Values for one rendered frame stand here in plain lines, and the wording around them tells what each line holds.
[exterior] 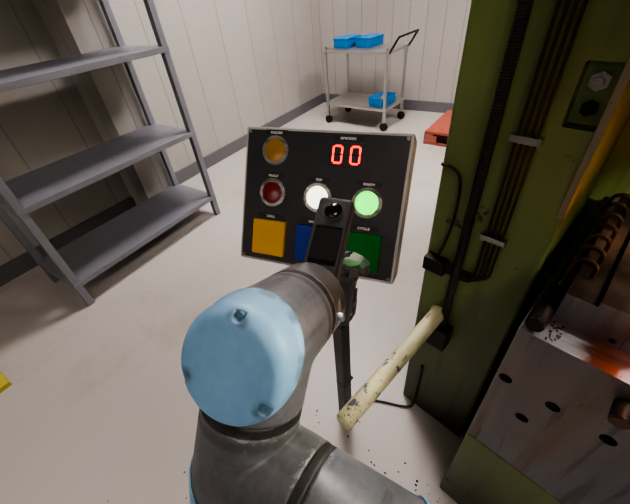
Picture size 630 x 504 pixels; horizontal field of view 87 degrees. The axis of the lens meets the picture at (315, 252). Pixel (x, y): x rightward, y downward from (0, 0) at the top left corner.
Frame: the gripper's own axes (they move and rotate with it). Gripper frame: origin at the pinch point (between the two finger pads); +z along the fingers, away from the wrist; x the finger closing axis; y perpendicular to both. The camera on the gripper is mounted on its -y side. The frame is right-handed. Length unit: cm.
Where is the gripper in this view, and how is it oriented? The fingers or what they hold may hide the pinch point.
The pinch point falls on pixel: (351, 254)
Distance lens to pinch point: 57.2
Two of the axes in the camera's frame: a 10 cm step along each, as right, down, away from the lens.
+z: 3.4, -1.5, 9.3
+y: -1.0, 9.8, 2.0
